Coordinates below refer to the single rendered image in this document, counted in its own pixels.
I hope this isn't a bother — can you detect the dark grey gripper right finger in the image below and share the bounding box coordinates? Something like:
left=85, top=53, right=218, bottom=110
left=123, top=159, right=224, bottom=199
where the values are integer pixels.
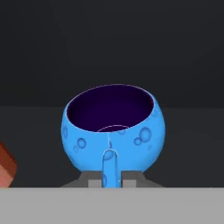
left=120, top=171, right=163, bottom=189

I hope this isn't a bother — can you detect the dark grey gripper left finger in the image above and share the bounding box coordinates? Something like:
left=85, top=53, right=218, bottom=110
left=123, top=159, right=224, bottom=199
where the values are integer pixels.
left=60, top=171, right=103, bottom=189

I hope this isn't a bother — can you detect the reddish brown block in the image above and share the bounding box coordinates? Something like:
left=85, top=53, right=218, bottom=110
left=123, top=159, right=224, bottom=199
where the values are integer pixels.
left=0, top=141, right=18, bottom=189

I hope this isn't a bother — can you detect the blue bubble-patterned cup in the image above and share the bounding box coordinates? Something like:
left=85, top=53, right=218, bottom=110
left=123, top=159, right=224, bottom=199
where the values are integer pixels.
left=60, top=83, right=166, bottom=189

